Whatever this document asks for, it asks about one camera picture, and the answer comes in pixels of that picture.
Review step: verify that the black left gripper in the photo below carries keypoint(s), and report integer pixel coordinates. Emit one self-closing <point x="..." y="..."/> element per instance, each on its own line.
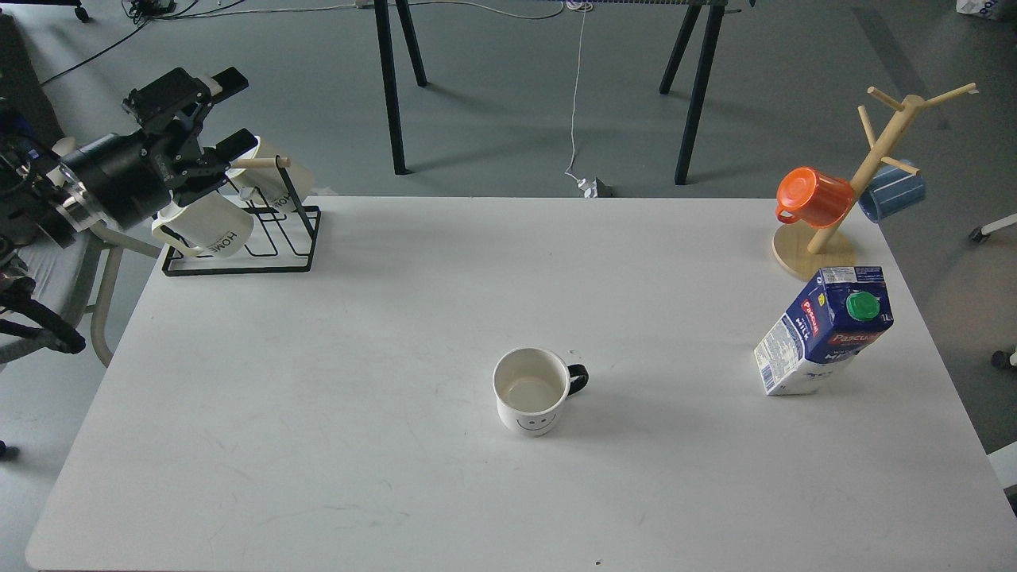
<point x="123" y="179"/>

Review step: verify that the white smiley face mug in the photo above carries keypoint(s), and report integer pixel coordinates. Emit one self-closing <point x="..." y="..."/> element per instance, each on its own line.
<point x="531" y="385"/>

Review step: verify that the blue white milk carton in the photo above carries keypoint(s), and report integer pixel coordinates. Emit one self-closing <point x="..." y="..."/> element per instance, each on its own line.
<point x="839" y="312"/>

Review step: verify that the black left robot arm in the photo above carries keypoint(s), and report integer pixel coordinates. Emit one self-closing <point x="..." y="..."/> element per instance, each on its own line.
<point x="30" y="201"/>

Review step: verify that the orange plastic cup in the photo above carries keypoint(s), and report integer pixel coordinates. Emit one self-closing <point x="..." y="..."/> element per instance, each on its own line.
<point x="813" y="197"/>

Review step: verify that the blue plastic cup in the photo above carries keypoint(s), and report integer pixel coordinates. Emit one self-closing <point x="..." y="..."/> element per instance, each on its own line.
<point x="891" y="190"/>

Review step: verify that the white HOME mug front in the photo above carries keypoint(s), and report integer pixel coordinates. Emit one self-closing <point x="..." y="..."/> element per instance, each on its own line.
<point x="210" y="226"/>

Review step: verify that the white home mug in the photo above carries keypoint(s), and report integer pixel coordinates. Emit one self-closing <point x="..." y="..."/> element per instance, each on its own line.
<point x="210" y="226"/>
<point x="265" y="186"/>

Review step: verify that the white HOME mug rear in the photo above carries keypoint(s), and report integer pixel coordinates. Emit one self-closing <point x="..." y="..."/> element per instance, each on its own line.
<point x="265" y="186"/>

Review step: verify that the grey office chair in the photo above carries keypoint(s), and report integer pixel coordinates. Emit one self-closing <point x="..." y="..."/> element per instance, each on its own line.
<point x="72" y="282"/>

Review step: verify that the black table legs left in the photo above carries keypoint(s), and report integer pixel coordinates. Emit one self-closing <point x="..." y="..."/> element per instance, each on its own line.
<point x="388" y="72"/>

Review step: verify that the black table legs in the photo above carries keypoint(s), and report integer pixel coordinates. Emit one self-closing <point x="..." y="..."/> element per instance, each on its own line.
<point x="715" y="14"/>
<point x="388" y="72"/>

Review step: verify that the white power plug adapter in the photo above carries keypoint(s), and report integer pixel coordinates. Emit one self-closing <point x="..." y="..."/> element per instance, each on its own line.
<point x="593" y="187"/>

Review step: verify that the black table legs right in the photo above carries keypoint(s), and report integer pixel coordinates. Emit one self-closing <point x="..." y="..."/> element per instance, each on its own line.
<point x="715" y="14"/>

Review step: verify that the wooden mug tree stand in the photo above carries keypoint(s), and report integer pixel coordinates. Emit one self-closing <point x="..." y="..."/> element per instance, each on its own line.
<point x="801" y="249"/>

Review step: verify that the black wire mug rack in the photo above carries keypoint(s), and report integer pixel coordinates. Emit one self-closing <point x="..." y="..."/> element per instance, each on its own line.
<point x="279" y="243"/>

